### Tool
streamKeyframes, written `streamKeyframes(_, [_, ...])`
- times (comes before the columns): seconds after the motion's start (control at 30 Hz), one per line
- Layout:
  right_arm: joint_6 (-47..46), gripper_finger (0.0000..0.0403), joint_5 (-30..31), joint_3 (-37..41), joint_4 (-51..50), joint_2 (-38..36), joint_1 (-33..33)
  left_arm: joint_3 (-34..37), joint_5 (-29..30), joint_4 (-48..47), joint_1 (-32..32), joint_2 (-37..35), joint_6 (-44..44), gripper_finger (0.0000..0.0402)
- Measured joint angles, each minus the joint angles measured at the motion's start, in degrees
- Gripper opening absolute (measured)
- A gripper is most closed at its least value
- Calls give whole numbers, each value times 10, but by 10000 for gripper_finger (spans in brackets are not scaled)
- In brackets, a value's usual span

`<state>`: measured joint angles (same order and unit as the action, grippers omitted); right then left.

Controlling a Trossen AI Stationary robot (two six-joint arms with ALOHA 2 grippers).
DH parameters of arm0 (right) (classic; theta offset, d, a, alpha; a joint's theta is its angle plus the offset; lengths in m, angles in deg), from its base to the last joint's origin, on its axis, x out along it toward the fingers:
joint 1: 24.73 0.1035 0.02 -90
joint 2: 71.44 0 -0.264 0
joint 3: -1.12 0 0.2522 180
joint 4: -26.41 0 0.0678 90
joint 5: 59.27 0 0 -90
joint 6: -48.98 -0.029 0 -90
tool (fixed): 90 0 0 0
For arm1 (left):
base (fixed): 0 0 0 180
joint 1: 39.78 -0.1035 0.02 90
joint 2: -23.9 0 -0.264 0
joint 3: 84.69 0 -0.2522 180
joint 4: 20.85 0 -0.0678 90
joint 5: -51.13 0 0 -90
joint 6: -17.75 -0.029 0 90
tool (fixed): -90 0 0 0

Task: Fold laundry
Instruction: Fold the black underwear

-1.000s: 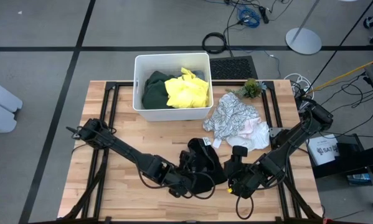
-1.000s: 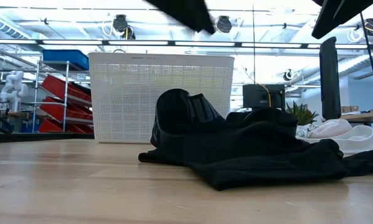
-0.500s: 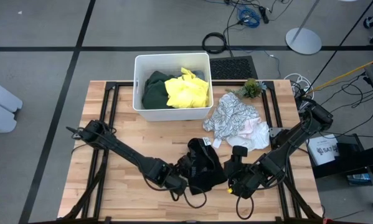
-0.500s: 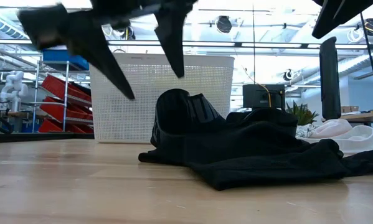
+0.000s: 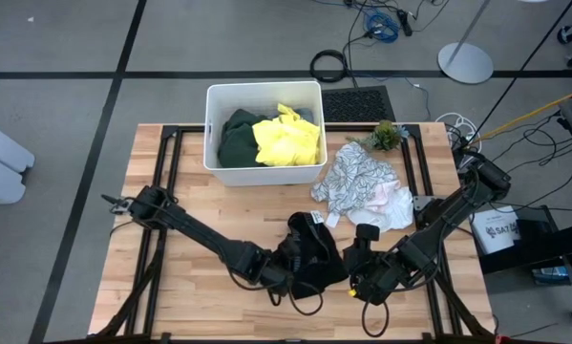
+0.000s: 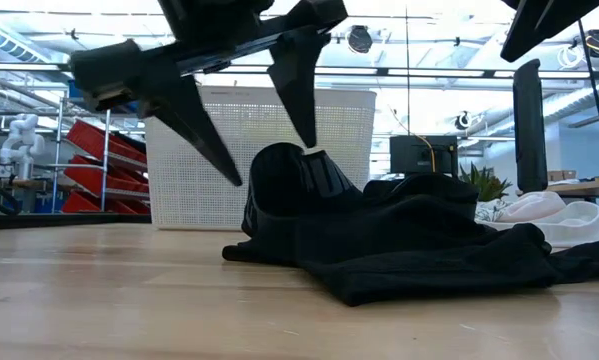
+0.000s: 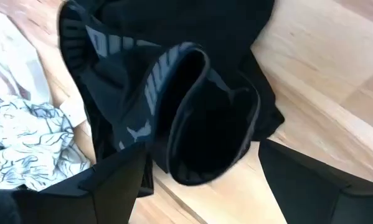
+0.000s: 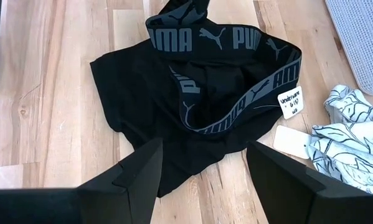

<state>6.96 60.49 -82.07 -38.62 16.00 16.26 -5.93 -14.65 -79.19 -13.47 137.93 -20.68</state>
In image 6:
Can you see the black garment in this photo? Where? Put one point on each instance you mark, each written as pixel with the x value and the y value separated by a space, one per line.
pixel 404 250

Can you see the black monitor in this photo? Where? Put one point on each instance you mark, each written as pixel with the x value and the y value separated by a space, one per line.
pixel 414 155

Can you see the red storage shelf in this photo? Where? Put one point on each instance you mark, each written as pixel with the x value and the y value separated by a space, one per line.
pixel 105 165

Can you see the blue plastic storage bin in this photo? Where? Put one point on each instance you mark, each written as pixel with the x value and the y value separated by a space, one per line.
pixel 134 109

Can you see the black aluminium table frame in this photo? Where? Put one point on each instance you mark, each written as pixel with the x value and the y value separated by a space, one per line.
pixel 54 220

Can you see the small artificial green plant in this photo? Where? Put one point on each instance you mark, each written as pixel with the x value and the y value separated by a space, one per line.
pixel 484 182

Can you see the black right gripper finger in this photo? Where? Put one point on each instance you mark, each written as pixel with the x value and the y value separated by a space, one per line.
pixel 544 20

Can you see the white perforated plastic basket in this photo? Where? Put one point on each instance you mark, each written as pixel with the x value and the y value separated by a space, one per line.
pixel 204 175

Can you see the white printed T-shirt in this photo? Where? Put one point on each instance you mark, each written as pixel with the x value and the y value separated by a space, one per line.
pixel 569 220

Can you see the wooden background table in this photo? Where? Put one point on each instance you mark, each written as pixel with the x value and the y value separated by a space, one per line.
pixel 584 187

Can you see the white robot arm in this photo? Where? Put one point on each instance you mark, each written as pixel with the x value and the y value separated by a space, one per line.
pixel 21 145

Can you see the small blue box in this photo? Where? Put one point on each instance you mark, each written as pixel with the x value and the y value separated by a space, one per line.
pixel 46 205

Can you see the red ribbed crate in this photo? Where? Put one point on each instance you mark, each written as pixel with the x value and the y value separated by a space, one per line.
pixel 89 204
pixel 99 142
pixel 104 177

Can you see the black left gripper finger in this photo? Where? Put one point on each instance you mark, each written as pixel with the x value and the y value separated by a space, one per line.
pixel 189 130
pixel 299 85

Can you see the cardboard box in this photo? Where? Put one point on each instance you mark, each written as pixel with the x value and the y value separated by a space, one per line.
pixel 561 175

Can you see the wooden desk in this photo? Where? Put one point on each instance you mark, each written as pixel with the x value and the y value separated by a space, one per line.
pixel 9 183

